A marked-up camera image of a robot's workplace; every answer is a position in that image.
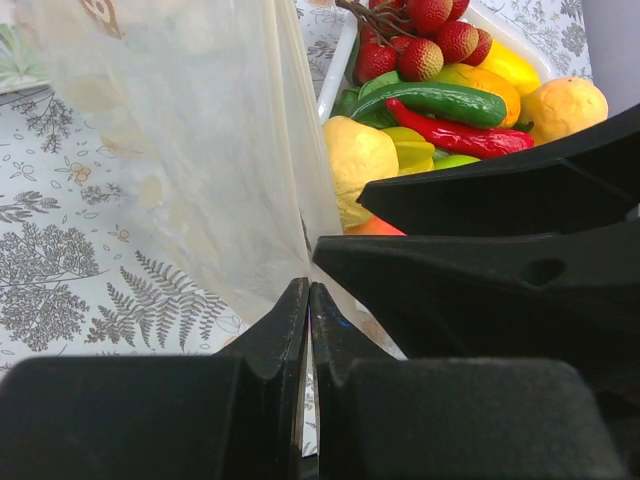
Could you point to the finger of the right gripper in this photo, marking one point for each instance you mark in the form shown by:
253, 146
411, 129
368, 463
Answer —
573, 298
585, 181

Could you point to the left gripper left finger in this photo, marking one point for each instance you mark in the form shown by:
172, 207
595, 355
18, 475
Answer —
236, 414

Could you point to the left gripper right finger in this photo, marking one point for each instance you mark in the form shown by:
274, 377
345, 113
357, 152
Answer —
449, 418

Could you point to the green apple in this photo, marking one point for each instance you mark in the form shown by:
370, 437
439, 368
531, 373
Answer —
453, 161

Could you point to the yellow star fruit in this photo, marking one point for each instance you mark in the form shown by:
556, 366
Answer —
415, 154

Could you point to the pink peach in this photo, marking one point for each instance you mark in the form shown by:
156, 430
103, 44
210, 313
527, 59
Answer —
374, 227

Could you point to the yellow lemon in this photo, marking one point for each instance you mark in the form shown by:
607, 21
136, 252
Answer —
358, 154

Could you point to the clear dotted zip bag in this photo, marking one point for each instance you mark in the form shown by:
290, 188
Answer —
210, 107

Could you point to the yellow orange round fruit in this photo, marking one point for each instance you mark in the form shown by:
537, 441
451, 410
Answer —
562, 107

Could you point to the red chili pepper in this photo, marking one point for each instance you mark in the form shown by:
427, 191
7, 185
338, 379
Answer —
451, 136

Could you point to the yellow bell pepper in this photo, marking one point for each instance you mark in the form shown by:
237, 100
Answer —
512, 67

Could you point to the green cucumber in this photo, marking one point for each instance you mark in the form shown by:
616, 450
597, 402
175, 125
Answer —
455, 103

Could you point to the orange mango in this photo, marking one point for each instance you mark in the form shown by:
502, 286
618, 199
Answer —
487, 81

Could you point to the white plastic fruit tray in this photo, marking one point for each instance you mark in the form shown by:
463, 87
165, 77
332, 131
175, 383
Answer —
477, 13

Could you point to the red lychee bunch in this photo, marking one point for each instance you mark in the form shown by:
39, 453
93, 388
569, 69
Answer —
415, 38

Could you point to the floral rectangular serving tray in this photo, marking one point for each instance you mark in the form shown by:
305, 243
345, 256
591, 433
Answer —
20, 69

